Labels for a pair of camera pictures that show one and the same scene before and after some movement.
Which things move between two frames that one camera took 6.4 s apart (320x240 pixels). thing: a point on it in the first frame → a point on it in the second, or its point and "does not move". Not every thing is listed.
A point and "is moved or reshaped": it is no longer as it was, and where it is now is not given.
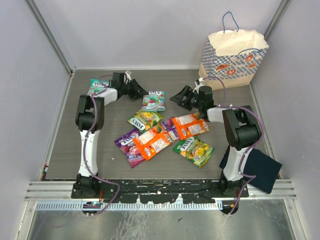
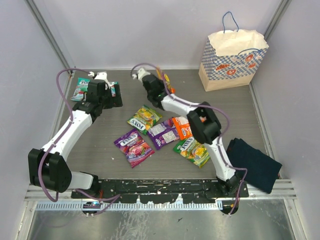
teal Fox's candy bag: [97, 85] is moved or reshaped
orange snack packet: [151, 141] → [165, 77]
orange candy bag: [190, 124] does not move
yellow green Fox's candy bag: [195, 150] does not move
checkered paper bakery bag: [234, 57] does not move
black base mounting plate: [160, 190] does not move
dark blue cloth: [266, 169] does not move
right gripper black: [186, 91] → [161, 84]
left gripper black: [138, 91] → [113, 101]
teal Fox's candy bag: [154, 101] is moved or reshaped
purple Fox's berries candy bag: [132, 152] does not move
